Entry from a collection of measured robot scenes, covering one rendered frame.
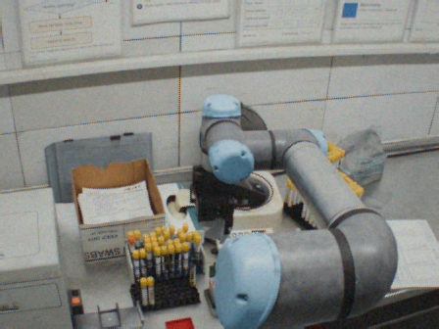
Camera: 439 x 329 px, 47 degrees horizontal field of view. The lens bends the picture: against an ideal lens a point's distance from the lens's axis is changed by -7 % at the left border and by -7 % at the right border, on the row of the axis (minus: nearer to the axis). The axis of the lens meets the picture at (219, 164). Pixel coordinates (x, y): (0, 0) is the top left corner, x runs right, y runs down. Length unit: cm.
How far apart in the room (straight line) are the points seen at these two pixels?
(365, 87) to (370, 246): 134
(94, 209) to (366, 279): 113
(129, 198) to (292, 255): 110
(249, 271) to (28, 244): 67
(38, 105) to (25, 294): 65
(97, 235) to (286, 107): 77
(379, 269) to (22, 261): 74
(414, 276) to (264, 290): 103
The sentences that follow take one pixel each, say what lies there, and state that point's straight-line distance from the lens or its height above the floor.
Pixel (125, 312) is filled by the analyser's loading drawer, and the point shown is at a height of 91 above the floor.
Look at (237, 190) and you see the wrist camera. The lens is 114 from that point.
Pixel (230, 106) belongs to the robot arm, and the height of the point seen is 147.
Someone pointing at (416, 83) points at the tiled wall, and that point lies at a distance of 207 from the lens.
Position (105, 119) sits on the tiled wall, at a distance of 166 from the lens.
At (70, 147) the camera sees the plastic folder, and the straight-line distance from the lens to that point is 169.
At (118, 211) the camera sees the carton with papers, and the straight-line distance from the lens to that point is 161.
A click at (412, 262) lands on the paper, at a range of 163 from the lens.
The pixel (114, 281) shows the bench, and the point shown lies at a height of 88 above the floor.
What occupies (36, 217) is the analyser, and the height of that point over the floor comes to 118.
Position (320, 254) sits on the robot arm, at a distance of 62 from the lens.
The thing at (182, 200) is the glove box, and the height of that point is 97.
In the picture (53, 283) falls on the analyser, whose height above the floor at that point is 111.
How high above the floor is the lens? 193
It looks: 33 degrees down
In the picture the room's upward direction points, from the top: 3 degrees clockwise
